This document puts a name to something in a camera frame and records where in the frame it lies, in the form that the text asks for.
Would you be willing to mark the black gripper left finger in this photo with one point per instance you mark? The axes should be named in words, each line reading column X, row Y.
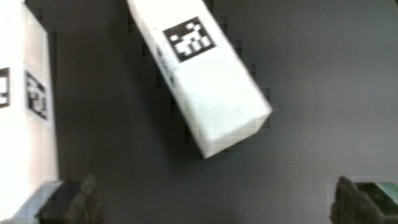
column 65, row 203

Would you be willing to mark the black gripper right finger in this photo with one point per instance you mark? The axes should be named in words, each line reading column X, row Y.
column 365, row 202

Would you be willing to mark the white desk leg middle-left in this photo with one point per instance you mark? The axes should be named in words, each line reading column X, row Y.
column 28, row 117

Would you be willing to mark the white desk leg middle-right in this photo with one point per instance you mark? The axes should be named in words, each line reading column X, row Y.
column 221, row 101

